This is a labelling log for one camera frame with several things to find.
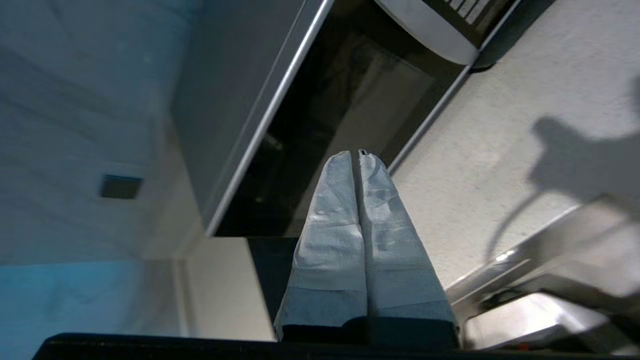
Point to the dark grey wall socket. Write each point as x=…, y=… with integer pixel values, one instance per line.
x=120, y=187

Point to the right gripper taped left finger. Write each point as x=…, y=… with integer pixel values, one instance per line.
x=330, y=260

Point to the silver microwave oven body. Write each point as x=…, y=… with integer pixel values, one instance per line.
x=225, y=100

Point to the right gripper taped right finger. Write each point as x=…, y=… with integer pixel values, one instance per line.
x=395, y=260

